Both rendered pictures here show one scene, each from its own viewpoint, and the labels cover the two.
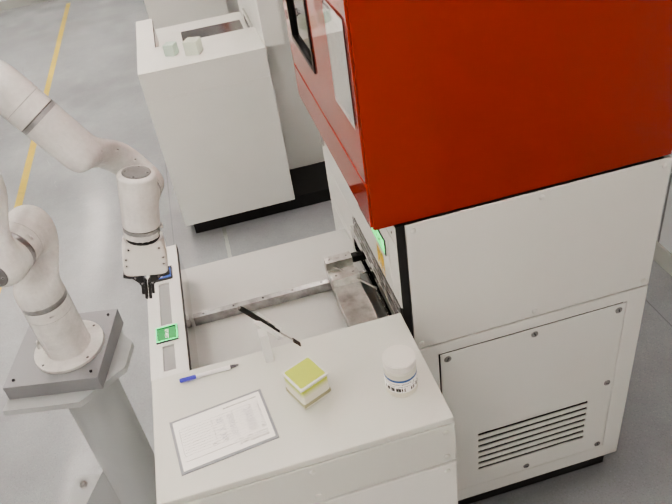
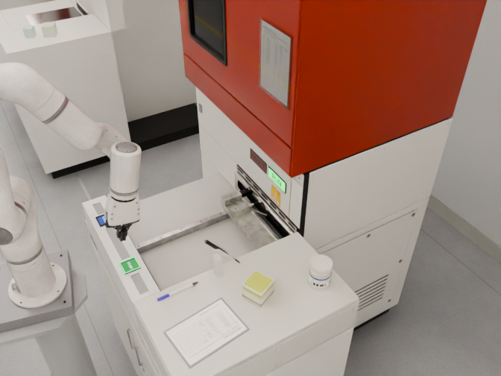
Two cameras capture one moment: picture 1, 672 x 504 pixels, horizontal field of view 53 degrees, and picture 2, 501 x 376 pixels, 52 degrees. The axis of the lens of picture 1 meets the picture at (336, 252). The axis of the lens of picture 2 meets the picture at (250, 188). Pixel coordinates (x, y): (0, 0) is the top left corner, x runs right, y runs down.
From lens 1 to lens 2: 0.54 m
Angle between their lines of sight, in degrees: 17
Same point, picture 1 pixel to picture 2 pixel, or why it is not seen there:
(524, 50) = (391, 55)
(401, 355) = (323, 262)
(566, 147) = (402, 115)
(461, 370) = not seen: hidden behind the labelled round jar
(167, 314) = (122, 250)
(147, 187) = (137, 158)
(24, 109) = (50, 104)
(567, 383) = (380, 264)
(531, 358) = (364, 251)
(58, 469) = not seen: outside the picture
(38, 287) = (25, 241)
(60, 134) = (76, 122)
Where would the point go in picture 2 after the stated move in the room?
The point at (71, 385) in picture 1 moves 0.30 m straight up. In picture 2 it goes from (49, 315) to (24, 253)
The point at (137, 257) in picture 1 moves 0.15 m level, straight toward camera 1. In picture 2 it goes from (121, 211) to (147, 238)
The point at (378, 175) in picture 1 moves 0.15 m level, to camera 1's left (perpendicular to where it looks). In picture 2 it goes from (300, 140) to (255, 151)
